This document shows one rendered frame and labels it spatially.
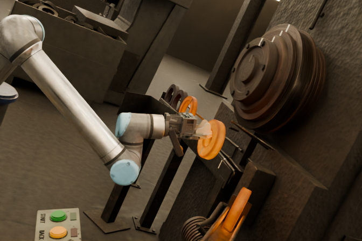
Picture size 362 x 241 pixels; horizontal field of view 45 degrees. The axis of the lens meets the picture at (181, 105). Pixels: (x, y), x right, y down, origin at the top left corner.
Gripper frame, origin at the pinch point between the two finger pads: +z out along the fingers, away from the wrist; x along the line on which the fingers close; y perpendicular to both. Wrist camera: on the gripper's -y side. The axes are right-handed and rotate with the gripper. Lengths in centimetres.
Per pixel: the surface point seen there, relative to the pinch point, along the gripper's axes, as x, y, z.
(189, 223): -8.4, -33.6, -6.3
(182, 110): 95, -22, 16
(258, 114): 4.9, 8.0, 19.8
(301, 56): -1.4, 34.1, 29.1
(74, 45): 252, -19, -44
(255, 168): -8.5, -9.4, 16.3
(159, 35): 305, -10, 44
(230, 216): -36.3, -13.0, -3.8
